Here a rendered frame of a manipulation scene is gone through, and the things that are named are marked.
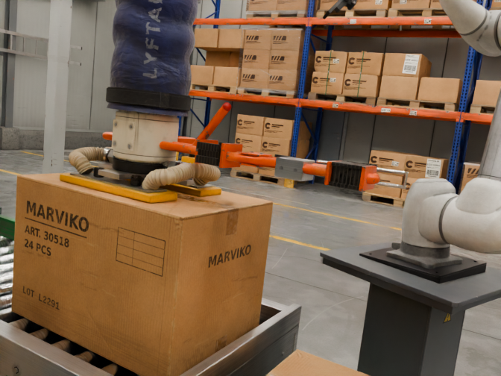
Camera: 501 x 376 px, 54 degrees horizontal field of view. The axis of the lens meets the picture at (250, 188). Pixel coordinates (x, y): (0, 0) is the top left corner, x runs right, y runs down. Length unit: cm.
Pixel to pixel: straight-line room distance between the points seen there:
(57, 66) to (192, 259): 331
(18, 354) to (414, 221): 119
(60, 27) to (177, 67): 306
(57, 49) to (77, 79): 796
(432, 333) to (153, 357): 90
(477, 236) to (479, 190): 13
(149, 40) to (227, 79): 847
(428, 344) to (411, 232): 35
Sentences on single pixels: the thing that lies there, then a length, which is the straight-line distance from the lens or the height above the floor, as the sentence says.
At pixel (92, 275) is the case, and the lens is 129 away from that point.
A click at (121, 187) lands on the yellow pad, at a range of 125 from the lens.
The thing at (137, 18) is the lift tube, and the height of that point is 139.
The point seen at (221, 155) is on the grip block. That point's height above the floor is 108.
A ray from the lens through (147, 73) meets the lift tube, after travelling 127.
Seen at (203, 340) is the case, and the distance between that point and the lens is 126.
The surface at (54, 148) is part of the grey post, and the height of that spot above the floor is 76.
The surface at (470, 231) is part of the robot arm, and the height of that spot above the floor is 92.
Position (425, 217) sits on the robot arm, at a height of 93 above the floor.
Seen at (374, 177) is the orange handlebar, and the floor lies 108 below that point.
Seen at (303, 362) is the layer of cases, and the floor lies 54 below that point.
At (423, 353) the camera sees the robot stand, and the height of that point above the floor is 51.
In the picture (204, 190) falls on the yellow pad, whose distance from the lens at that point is 133.
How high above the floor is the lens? 118
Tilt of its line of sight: 8 degrees down
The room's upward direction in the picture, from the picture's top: 6 degrees clockwise
